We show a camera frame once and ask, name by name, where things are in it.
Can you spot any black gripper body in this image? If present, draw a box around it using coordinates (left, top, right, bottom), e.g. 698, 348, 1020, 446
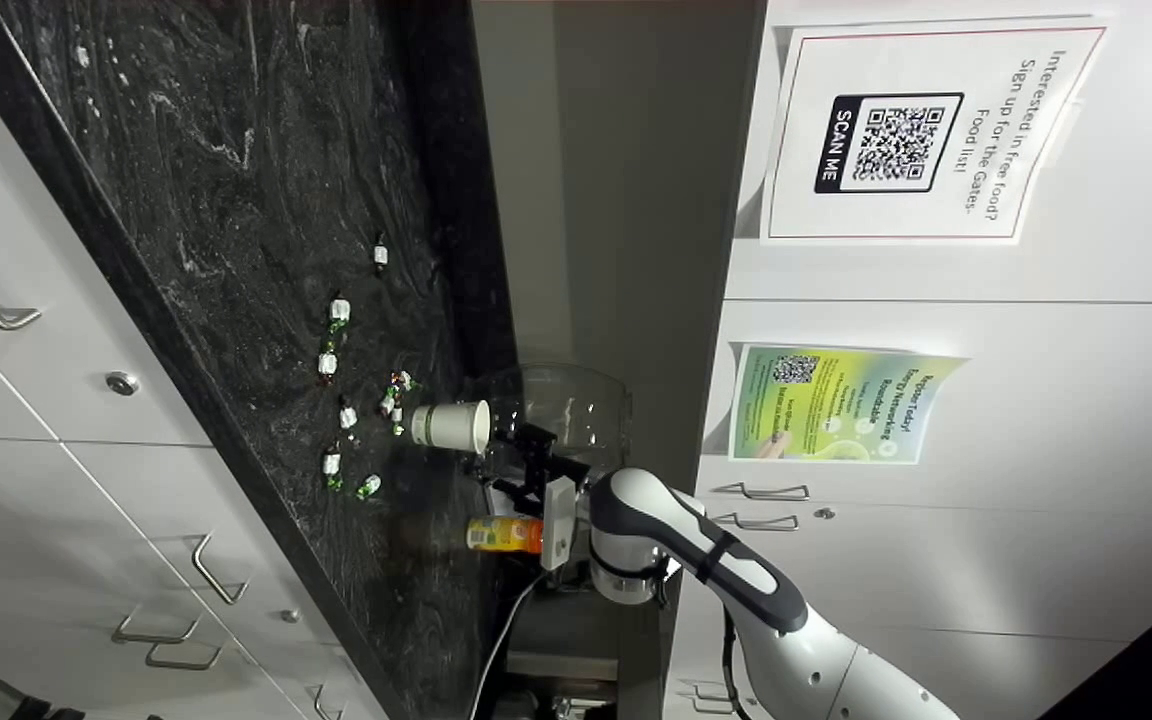
508, 452, 589, 570

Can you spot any white paper cup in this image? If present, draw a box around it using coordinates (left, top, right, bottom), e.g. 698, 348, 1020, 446
410, 400, 491, 452

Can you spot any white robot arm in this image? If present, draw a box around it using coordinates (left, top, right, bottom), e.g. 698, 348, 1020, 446
481, 457, 962, 720

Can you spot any clear glass jar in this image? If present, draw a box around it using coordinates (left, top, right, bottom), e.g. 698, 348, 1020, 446
498, 364, 627, 468

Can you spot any green yellow poster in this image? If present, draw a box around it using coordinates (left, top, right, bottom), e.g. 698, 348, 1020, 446
730, 344, 962, 465

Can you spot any round cabinet lock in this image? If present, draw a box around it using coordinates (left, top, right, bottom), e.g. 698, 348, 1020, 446
106, 372, 143, 395

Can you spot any QR code paper sign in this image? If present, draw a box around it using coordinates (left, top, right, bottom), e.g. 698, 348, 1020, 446
765, 21, 1107, 245

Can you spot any white cable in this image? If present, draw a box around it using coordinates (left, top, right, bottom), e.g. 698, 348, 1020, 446
465, 570, 551, 720

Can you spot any upper cabinet wire handle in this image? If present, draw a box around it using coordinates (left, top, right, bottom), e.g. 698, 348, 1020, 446
714, 478, 811, 505

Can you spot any lower drawer handle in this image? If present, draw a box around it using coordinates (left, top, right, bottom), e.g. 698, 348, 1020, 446
189, 530, 250, 607

